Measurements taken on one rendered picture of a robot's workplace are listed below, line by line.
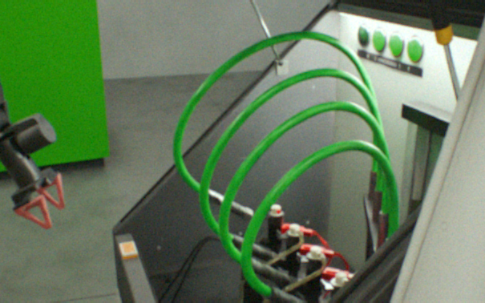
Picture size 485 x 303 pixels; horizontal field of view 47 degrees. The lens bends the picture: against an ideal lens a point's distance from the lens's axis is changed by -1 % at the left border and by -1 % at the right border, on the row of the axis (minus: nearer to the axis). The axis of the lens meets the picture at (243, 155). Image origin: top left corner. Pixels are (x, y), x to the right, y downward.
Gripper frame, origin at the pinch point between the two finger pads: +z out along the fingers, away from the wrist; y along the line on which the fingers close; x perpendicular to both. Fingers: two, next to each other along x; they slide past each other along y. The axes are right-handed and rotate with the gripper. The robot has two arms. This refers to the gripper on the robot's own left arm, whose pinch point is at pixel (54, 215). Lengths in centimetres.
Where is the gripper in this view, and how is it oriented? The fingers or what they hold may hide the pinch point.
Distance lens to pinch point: 132.8
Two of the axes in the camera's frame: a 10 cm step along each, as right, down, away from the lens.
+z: 4.5, 8.4, 3.1
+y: 0.0, -3.4, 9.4
